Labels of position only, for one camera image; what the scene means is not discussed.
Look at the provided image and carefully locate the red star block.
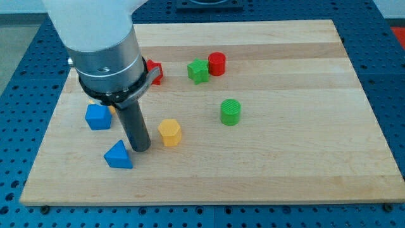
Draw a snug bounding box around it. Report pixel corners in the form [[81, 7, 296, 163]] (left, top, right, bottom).
[[146, 60, 163, 85]]

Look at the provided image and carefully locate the wooden board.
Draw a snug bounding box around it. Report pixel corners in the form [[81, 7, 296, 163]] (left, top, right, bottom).
[[20, 20, 404, 206]]

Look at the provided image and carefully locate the green cylinder block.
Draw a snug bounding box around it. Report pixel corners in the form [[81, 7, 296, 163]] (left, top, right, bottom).
[[220, 99, 241, 126]]

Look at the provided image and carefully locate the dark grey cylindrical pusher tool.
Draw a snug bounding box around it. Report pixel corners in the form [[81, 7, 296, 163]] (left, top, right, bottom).
[[116, 101, 151, 152]]

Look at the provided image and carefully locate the yellow block behind cube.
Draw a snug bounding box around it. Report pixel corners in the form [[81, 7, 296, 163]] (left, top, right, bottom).
[[88, 99, 116, 115]]

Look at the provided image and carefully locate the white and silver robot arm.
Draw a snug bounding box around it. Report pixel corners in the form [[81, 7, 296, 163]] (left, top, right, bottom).
[[43, 0, 160, 110]]

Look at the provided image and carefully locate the blue triangle block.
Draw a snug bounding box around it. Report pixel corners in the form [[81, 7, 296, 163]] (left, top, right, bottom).
[[104, 140, 133, 169]]

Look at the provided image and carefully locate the green star block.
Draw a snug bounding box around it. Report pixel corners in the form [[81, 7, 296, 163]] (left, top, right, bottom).
[[187, 58, 209, 85]]

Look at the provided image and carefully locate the red cylinder block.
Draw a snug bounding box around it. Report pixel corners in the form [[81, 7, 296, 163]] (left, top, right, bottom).
[[208, 52, 226, 76]]

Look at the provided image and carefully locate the yellow hexagon block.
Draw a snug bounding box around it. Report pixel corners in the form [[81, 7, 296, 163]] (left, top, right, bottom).
[[158, 119, 182, 147]]

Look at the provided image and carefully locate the blue cube block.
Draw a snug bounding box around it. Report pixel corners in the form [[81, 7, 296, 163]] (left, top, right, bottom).
[[85, 104, 112, 130]]

